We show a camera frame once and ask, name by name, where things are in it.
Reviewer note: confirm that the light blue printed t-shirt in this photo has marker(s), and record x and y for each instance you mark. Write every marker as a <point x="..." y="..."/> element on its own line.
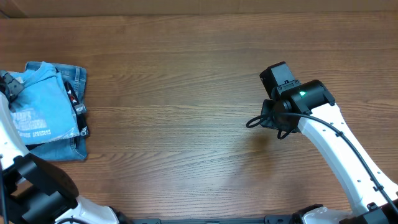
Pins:
<point x="42" y="111"/>

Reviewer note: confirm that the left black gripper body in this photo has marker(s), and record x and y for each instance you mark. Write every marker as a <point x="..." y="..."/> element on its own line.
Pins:
<point x="13" y="88"/>

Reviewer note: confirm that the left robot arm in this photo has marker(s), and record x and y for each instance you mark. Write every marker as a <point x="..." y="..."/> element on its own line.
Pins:
<point x="34" y="191"/>

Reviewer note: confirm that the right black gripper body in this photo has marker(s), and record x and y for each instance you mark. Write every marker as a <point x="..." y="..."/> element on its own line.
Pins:
<point x="278" y="121"/>

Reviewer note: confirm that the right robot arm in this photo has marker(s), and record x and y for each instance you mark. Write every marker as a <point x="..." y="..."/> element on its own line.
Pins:
<point x="310" y="109"/>

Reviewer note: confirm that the folded blue jeans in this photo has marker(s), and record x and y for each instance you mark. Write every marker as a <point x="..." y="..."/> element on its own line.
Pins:
<point x="66" y="149"/>

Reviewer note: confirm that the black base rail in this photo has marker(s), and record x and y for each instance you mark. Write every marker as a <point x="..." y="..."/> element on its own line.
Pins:
<point x="268" y="219"/>

